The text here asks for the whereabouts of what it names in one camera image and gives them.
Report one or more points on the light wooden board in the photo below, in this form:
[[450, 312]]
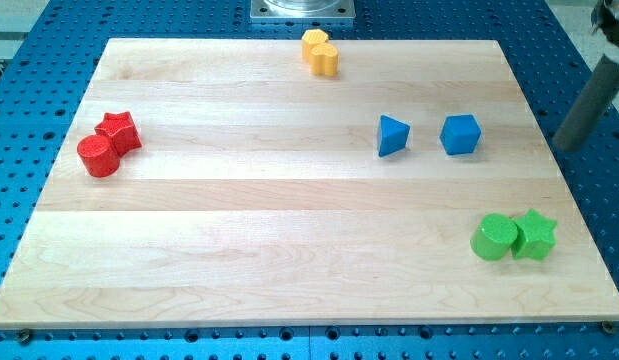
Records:
[[258, 197]]

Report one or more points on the red cylinder block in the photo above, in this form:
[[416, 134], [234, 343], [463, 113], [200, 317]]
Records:
[[98, 155]]

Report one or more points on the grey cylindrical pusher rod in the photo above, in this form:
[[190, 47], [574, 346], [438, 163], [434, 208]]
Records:
[[590, 106]]

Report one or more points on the blue triangle block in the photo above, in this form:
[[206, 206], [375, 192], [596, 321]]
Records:
[[392, 135]]

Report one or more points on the blue cube block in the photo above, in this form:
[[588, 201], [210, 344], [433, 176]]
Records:
[[460, 134]]

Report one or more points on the green star block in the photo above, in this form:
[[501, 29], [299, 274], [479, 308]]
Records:
[[535, 238]]

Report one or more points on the yellow hexagon block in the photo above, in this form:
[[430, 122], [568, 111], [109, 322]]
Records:
[[310, 39]]

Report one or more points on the yellow heart block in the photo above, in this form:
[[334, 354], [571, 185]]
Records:
[[324, 59]]

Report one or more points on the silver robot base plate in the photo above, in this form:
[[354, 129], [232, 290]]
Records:
[[301, 9]]

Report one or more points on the green cylinder block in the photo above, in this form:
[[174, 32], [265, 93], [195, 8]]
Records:
[[494, 236]]

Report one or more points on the red star block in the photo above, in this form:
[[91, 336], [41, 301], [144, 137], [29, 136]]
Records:
[[121, 130]]

